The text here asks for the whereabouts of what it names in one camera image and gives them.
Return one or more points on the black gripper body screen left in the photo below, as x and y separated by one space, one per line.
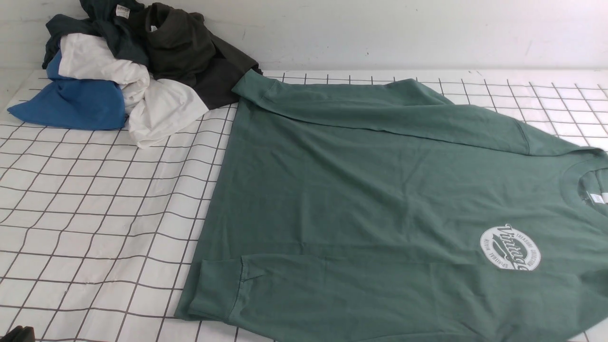
20 334

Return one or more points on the white shirt in pile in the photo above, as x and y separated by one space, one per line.
156 108

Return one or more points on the dark olive shirt in pile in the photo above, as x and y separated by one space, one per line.
181 48

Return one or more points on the dark teal shirt in pile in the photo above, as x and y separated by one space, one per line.
106 19

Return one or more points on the blue shirt in pile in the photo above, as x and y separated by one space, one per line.
81 104

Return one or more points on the white grid pattern tablecloth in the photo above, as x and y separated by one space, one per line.
97 235

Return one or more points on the green long sleeve shirt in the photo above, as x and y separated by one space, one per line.
387 213

